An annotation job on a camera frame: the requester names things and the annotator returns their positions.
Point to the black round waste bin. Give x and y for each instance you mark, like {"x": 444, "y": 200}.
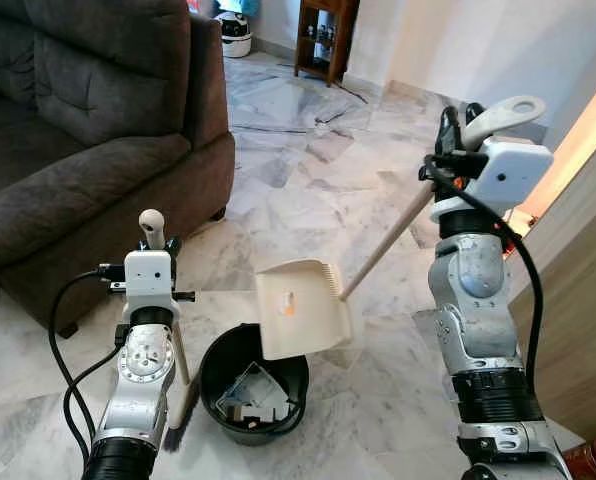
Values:
{"x": 223, "y": 370}

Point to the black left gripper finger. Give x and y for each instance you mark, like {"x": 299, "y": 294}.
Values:
{"x": 172, "y": 246}
{"x": 142, "y": 244}

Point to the light wooden cabinet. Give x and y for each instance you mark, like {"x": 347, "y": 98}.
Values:
{"x": 578, "y": 300}

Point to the dark wooden shelf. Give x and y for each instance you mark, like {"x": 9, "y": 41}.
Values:
{"x": 323, "y": 40}

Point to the red gold cylindrical container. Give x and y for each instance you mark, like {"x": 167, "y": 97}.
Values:
{"x": 593, "y": 460}

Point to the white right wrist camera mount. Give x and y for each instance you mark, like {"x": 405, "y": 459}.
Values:
{"x": 513, "y": 175}

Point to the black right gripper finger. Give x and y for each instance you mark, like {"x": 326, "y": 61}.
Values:
{"x": 473, "y": 112}
{"x": 451, "y": 130}

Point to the white round appliance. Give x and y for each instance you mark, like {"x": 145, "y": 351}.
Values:
{"x": 235, "y": 35}

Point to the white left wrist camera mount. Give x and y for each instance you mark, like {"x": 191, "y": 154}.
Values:
{"x": 148, "y": 272}

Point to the crumpled packaging waste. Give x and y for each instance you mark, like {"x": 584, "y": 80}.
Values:
{"x": 253, "y": 395}

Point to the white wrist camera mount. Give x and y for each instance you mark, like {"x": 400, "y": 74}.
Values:
{"x": 513, "y": 175}
{"x": 148, "y": 272}

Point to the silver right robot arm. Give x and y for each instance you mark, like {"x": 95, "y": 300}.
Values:
{"x": 468, "y": 280}

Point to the dark brown fabric sofa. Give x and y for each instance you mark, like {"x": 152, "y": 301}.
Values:
{"x": 98, "y": 150}

